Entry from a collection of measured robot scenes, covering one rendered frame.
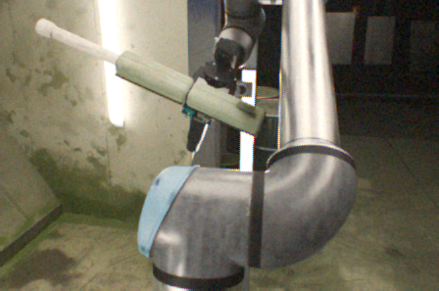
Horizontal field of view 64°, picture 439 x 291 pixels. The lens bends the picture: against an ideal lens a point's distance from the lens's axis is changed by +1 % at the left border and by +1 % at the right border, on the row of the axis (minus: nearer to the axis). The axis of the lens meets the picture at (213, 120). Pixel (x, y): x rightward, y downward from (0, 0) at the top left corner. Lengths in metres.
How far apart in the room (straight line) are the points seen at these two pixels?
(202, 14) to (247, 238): 1.99
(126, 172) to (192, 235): 2.37
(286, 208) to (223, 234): 0.08
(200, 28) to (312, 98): 1.83
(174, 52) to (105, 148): 0.93
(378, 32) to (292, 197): 6.91
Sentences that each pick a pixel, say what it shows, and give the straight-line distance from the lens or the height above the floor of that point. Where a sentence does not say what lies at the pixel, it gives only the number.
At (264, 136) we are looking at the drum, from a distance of 2.87.
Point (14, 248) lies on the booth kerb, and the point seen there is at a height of 0.11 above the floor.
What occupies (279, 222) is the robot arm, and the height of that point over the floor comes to 1.42.
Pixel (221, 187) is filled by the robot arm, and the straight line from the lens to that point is 0.41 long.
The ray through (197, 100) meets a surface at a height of 1.48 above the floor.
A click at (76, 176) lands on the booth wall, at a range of 3.00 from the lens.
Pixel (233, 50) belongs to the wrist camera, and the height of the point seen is 1.57.
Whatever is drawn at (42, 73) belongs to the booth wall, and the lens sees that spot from 2.88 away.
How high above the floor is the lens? 1.64
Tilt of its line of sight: 17 degrees down
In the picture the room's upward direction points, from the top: straight up
